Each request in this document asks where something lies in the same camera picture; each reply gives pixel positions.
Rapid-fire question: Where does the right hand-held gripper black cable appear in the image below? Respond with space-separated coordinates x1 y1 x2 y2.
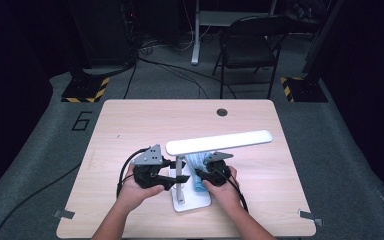
213 168 249 213

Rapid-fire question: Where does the thick black floor cable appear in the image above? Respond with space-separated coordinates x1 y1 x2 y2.
0 162 82 240

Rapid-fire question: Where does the blue striped cloth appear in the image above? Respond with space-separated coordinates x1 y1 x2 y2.
183 152 214 193

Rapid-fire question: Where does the long thin black floor cable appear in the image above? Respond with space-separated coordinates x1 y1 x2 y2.
136 57 238 100

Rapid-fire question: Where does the grey tape piece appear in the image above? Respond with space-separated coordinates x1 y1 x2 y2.
298 209 324 227
53 209 76 220

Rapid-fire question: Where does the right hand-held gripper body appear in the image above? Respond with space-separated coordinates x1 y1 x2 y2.
206 151 234 188

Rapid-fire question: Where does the person's left hand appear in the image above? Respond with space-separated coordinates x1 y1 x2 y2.
118 164 165 212

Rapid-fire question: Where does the white metal desk frame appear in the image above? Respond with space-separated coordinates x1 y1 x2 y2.
190 0 278 66

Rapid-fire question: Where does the hand-held gripper black cable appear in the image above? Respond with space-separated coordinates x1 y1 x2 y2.
213 168 249 213
115 147 151 199

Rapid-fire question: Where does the black folding chair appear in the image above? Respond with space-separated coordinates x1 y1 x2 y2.
212 14 293 100

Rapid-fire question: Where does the left hand-held gripper black cable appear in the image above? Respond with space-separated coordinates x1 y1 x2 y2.
115 147 151 199

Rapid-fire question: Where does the short black floor cable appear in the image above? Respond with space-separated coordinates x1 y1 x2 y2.
123 61 138 100

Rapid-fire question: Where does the white desk lamp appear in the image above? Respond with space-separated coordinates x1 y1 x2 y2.
165 129 274 213

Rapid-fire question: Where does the person's right hand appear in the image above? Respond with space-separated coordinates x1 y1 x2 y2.
202 165 243 211

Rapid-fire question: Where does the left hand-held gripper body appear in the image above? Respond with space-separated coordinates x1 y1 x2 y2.
130 143 172 190

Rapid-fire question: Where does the black equipment cabinet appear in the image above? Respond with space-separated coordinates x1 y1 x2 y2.
66 0 138 68

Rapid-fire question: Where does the black stand with striped base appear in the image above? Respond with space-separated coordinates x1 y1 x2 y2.
60 63 110 104
279 0 346 103

